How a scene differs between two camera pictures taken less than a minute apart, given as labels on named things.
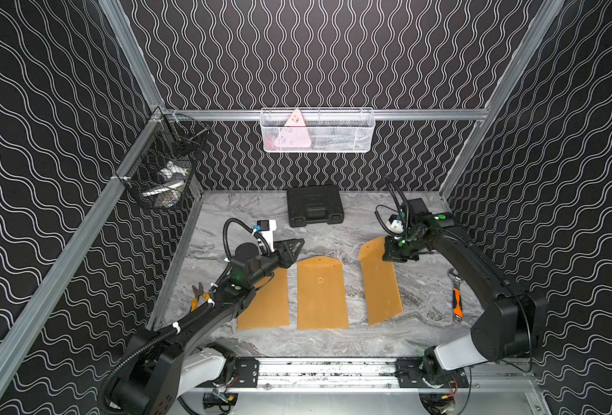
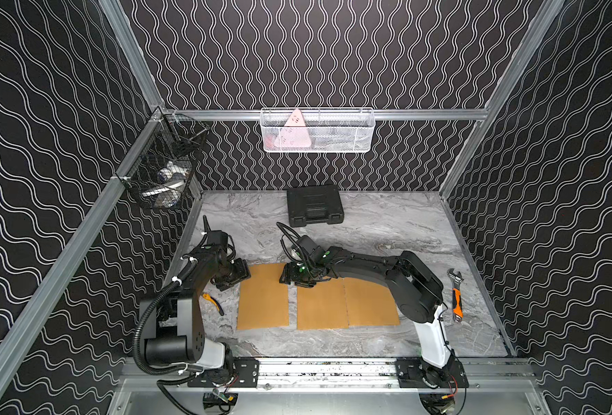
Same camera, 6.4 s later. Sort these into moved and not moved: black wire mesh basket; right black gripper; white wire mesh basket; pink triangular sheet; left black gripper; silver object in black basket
Moved: left black gripper; right black gripper
Not moved: black wire mesh basket; white wire mesh basket; silver object in black basket; pink triangular sheet
